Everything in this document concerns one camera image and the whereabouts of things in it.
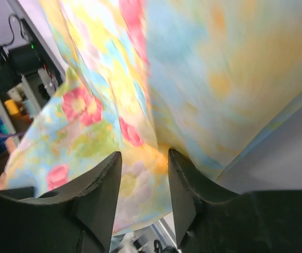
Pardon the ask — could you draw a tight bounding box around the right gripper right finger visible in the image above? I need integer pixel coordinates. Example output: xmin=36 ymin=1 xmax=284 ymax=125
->
xmin=168 ymin=149 xmax=302 ymax=252

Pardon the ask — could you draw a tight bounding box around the floral pastel skirt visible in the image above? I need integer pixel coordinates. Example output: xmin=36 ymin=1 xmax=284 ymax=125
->
xmin=5 ymin=1 xmax=302 ymax=235

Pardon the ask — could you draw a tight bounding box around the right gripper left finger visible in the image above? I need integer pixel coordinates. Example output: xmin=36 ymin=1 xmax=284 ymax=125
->
xmin=0 ymin=152 xmax=122 ymax=252

